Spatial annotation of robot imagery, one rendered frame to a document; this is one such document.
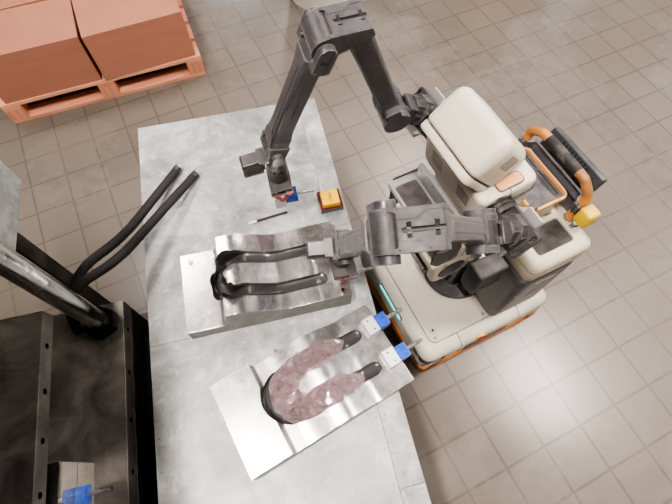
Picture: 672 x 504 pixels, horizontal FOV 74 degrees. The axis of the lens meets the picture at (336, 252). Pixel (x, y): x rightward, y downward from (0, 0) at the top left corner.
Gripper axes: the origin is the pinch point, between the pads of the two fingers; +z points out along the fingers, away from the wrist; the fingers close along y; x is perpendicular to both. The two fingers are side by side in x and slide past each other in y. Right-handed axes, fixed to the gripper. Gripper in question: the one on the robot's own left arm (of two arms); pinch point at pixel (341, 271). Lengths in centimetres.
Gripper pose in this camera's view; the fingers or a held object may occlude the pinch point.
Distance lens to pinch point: 135.7
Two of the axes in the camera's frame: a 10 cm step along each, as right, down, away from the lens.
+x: 9.8, -2.0, 0.9
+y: 2.2, 8.8, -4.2
